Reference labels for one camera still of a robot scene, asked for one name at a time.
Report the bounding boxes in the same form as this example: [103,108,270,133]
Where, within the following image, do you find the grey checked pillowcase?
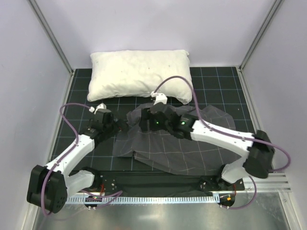
[112,103,240,176]

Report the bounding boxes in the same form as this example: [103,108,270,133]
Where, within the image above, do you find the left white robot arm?
[26,109,128,213]

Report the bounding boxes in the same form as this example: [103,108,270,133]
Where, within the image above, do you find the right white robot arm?
[139,103,275,190]

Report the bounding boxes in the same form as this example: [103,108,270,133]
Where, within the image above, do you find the white plain pillow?
[87,50,192,104]

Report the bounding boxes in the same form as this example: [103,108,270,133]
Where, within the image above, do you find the black grid cutting mat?
[50,67,257,172]

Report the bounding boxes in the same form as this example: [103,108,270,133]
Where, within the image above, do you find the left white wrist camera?
[89,103,106,114]

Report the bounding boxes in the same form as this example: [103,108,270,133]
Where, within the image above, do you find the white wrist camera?
[151,92,167,105]
[89,103,106,114]

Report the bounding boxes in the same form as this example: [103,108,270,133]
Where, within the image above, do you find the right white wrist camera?
[151,92,167,105]

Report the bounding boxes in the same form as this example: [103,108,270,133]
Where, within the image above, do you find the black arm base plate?
[100,171,245,197]

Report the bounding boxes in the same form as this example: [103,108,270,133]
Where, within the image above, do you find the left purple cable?
[40,103,123,216]

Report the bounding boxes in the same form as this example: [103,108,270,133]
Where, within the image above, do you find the purple cable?
[40,103,123,216]
[153,75,291,211]

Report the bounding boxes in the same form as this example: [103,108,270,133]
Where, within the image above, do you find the slotted grey cable duct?
[66,194,220,205]

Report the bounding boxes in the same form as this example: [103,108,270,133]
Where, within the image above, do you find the left aluminium frame post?
[27,0,73,75]

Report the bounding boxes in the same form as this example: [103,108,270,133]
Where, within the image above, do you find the aluminium frame post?
[238,0,284,72]
[27,0,73,75]

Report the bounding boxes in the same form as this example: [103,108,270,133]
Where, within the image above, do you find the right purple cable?
[153,75,291,211]

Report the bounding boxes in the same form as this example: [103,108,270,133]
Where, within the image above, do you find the right aluminium frame post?
[238,0,284,72]

